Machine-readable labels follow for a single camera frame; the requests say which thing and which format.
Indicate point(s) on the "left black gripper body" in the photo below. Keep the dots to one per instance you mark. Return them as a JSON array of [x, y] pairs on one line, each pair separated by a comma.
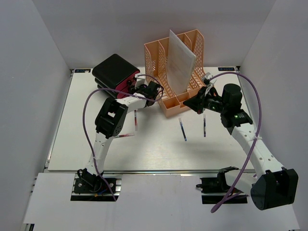
[[141, 88]]

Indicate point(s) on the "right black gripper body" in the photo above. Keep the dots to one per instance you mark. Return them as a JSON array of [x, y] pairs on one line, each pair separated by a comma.
[[213, 103]]

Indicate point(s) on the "dark purple gel pen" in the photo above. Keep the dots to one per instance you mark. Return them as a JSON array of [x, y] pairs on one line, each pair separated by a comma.
[[204, 124]]

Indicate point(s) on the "blue gel pen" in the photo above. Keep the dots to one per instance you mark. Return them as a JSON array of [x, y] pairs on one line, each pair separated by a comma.
[[182, 129]]

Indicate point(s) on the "red gel pen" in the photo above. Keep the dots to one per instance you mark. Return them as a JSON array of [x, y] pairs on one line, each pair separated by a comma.
[[125, 135], [135, 120]]

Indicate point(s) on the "black pink drawer unit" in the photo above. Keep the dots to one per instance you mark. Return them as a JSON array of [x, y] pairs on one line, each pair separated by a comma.
[[115, 73]]

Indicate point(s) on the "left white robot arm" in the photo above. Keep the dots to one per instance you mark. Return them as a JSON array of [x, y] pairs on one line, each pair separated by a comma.
[[109, 123]]

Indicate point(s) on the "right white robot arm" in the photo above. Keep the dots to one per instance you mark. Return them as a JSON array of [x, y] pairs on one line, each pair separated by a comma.
[[273, 185]]

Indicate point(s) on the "flat red gel pen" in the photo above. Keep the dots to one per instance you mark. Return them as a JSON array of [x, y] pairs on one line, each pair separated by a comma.
[[125, 135]]

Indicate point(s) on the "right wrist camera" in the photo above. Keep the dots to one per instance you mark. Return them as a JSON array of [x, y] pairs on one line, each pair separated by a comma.
[[209, 86]]

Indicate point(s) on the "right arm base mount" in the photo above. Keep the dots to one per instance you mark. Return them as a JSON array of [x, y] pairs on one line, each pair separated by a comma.
[[214, 189]]

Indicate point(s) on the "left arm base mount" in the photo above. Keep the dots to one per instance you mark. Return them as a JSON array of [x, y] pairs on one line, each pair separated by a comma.
[[92, 188]]

